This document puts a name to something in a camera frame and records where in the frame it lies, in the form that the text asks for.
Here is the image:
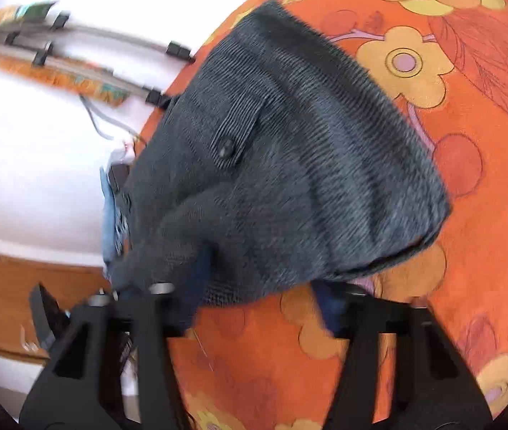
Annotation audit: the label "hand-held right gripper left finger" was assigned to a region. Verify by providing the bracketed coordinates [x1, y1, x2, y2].
[19, 250, 213, 430]

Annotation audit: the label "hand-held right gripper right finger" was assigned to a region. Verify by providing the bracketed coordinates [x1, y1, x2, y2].
[313, 282, 493, 430]

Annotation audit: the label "grey corduroy pants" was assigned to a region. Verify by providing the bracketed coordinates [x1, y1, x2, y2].
[108, 0, 452, 307]

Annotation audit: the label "orange patterned cloth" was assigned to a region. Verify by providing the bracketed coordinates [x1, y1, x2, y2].
[0, 2, 131, 107]

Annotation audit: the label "orange floral blanket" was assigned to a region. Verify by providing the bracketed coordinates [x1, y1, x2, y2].
[136, 0, 508, 430]

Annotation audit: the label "grey metal rack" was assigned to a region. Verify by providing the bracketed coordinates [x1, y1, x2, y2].
[0, 11, 197, 109]

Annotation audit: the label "grey cable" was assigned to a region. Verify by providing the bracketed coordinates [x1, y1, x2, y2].
[79, 94, 142, 140]

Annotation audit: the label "brown wooden bed frame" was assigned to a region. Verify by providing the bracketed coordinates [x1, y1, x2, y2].
[0, 245, 112, 360]

